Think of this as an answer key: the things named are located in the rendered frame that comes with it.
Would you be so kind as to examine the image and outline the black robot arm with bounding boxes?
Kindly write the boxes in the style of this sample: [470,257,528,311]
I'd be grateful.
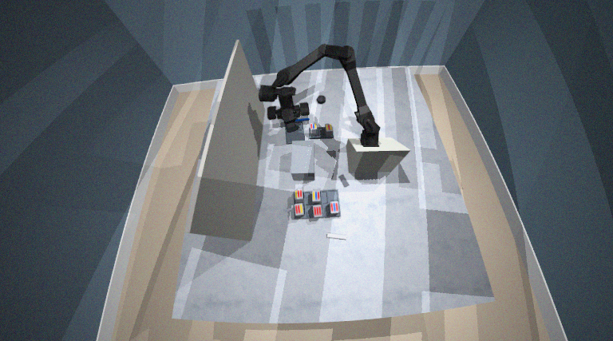
[259,44,380,147]

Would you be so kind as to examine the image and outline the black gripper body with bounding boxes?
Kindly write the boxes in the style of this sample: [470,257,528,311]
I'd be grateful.
[267,100,310,120]

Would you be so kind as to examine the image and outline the grey wall panel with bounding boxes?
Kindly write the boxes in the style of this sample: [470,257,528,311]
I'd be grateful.
[185,40,266,241]

